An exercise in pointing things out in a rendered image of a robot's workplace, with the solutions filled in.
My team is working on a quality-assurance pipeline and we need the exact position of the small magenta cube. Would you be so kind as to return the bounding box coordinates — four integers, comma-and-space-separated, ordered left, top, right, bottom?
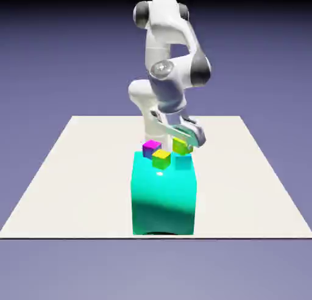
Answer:
142, 139, 162, 160

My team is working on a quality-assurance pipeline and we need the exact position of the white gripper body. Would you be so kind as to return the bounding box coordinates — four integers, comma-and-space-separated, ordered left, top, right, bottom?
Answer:
154, 120, 207, 149

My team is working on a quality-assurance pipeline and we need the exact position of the large cyan box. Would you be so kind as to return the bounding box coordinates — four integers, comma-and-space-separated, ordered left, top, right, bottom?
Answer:
130, 150, 197, 237

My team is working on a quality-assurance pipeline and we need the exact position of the small yellow-green cube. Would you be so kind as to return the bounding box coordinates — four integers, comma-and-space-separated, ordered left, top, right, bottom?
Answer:
172, 137, 194, 156
152, 149, 171, 171

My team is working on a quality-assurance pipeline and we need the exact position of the small cyan cube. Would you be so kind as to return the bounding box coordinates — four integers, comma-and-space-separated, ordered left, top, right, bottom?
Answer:
174, 154, 193, 171

